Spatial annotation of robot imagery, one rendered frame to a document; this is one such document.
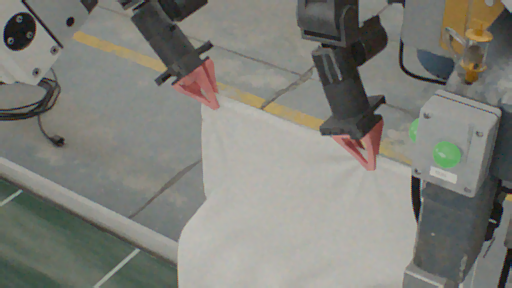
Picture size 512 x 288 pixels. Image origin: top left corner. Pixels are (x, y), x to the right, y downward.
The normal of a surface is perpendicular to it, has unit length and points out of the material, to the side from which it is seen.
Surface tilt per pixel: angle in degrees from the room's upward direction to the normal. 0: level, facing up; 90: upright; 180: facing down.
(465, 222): 90
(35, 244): 0
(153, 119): 0
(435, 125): 90
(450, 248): 90
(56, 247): 0
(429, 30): 90
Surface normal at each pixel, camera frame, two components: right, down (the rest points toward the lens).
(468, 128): -0.49, 0.44
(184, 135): 0.06, -0.84
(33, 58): 0.84, 0.33
